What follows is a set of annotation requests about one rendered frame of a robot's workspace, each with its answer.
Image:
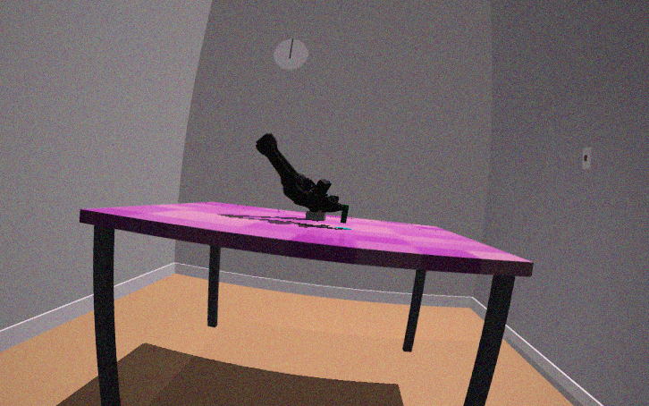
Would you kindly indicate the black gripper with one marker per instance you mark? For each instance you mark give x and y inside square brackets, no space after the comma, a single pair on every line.
[325,203]

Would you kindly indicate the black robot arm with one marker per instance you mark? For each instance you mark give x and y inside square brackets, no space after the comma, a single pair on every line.
[295,185]

